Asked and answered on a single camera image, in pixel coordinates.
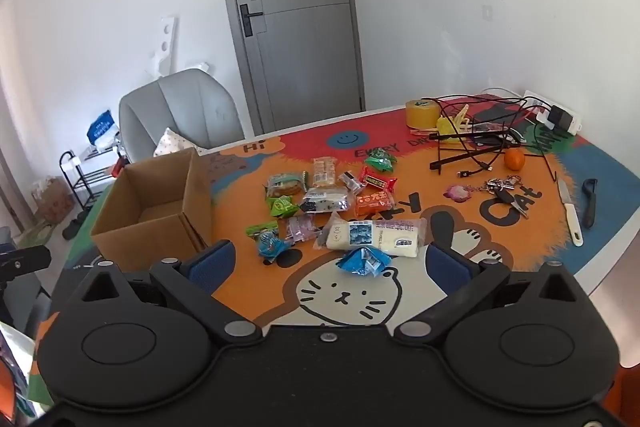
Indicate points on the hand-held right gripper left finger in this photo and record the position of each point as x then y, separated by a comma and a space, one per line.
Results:
212, 264

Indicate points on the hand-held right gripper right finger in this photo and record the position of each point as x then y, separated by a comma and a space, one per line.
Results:
447, 272

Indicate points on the thin green strip packet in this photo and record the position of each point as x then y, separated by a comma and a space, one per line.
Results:
260, 229

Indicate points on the blue round candy packet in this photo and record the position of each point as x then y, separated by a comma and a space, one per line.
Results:
270, 246

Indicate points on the large white bread packet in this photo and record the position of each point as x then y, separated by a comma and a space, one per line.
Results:
372, 237

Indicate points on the blue foil packet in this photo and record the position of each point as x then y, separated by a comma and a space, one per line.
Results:
362, 262

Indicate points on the small bright green packet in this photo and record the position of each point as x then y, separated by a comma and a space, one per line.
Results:
282, 206

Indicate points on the purple clear packet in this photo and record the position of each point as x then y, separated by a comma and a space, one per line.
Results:
302, 227

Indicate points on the orange snack packet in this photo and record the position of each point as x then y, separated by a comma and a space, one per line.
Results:
371, 203

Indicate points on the green brown cake packet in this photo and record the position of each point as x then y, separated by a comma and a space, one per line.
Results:
285, 184

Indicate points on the red candy packet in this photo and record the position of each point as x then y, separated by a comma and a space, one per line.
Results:
378, 182

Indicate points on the green candy packet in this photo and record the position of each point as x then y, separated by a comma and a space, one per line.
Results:
381, 161

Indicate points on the black white cookie packet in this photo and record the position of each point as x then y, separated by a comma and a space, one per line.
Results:
325, 200

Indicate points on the small clear dark packet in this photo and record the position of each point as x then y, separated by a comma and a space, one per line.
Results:
350, 181

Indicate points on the beige cracker packet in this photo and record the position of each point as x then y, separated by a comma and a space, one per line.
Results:
324, 172

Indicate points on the green door mat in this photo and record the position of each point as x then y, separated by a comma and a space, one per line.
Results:
35, 234

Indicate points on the dark slipper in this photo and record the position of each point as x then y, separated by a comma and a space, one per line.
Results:
70, 232
81, 219

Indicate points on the cardboard box with plastic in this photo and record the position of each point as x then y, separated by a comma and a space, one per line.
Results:
52, 202

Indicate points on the bunch of keys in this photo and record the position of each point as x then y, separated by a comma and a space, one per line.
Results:
502, 197

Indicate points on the black shoe rack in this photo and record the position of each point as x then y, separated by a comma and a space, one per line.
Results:
98, 175

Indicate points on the colourful printed sheet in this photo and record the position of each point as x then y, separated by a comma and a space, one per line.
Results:
15, 382

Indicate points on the dotted white pillow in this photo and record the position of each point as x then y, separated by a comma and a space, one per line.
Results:
170, 142

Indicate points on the orange tangerine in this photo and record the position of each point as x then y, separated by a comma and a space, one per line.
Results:
514, 160

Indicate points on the red object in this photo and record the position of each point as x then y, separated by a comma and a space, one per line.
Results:
118, 167

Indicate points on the black metal stand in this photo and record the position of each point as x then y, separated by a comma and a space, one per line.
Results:
465, 137

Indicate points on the yellow plastic bag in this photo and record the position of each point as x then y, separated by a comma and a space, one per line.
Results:
446, 127

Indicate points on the blue white bag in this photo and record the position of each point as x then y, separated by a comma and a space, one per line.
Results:
100, 127

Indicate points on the black peeler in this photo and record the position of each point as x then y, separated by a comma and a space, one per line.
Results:
590, 207

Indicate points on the yellow tape roll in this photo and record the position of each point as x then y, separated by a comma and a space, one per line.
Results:
422, 117

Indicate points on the grey chair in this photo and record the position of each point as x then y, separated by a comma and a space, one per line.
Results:
190, 107

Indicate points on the black charger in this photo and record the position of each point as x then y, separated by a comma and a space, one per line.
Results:
562, 119

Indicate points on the white power strip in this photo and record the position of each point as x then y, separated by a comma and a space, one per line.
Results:
537, 99

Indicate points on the white panel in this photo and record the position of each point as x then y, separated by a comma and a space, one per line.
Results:
202, 66

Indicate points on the orange object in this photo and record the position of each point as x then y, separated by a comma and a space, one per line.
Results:
627, 387

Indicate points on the white foam board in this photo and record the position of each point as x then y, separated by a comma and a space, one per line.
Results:
165, 47

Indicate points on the white wall socket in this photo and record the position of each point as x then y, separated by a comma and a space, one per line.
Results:
487, 12

